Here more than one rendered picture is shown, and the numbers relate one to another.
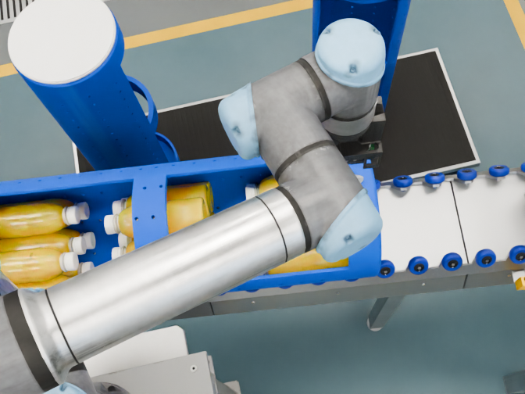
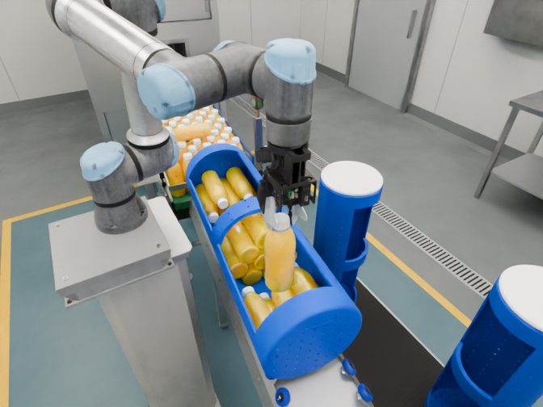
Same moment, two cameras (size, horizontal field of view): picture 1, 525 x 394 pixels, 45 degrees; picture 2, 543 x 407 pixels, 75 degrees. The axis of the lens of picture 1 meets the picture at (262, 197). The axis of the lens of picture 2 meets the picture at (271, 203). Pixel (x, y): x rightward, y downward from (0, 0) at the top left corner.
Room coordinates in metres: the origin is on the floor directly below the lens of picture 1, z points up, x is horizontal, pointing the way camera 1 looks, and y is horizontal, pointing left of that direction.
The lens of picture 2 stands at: (0.10, -0.59, 1.92)
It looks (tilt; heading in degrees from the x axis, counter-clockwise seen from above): 38 degrees down; 63
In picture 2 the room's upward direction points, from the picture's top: straight up
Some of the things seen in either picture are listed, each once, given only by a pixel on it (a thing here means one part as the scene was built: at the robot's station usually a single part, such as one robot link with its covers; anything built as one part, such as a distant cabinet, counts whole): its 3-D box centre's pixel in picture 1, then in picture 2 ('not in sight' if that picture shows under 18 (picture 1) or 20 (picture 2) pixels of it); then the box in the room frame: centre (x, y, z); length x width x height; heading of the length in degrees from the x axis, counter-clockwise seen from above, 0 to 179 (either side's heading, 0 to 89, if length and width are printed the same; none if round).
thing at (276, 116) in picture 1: (279, 122); (237, 70); (0.33, -0.03, 1.73); 0.11 x 0.11 x 0.08; 19
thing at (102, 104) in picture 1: (111, 117); (339, 246); (1.04, 0.43, 0.59); 0.28 x 0.28 x 0.88
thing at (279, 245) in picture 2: not in sight; (279, 254); (0.38, -0.10, 1.33); 0.07 x 0.07 x 0.19
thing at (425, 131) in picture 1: (269, 153); (385, 373); (1.06, -0.06, 0.07); 1.50 x 0.52 x 0.15; 92
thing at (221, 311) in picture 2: not in sight; (219, 291); (0.42, 0.66, 0.31); 0.06 x 0.06 x 0.63; 86
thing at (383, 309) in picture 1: (384, 306); not in sight; (0.34, -0.32, 0.31); 0.06 x 0.06 x 0.63; 86
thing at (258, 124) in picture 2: not in sight; (259, 196); (0.88, 1.08, 0.55); 0.04 x 0.04 x 1.10; 86
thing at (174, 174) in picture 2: not in sight; (175, 177); (0.34, 0.85, 0.99); 0.07 x 0.07 x 0.19
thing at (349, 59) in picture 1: (346, 71); (288, 81); (0.38, -0.12, 1.74); 0.09 x 0.08 x 0.11; 109
